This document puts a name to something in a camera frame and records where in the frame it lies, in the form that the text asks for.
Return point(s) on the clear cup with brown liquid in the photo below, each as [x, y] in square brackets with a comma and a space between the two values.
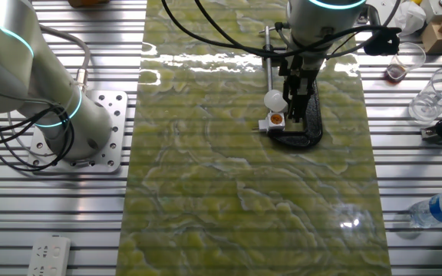
[395, 73]

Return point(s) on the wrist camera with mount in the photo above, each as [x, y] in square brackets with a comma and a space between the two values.
[382, 44]

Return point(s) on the black C-clamp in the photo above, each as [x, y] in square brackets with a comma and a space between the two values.
[315, 115]

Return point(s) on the clear water bottle blue label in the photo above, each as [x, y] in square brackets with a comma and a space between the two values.
[439, 209]

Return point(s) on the white power strip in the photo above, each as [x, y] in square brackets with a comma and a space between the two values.
[50, 257]

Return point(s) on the white light bulb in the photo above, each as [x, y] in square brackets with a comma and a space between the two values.
[274, 100]

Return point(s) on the white lamp socket adapter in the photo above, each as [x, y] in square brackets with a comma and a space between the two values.
[271, 124]

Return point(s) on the small tan cardboard box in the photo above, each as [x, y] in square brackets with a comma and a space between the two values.
[434, 40]

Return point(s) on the green marble pattern mat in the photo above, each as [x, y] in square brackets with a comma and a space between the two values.
[225, 191]

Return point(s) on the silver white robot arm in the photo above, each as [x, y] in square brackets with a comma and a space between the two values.
[14, 57]

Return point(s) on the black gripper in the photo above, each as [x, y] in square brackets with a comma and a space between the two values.
[301, 82]

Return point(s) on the empty clear plastic cup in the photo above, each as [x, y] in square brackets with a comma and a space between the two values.
[428, 103]

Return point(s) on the grey emergency stop box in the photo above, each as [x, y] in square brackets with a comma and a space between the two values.
[441, 9]

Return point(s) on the crumpled white tissue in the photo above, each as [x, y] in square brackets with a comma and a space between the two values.
[411, 17]

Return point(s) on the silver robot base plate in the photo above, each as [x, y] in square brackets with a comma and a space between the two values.
[115, 111]

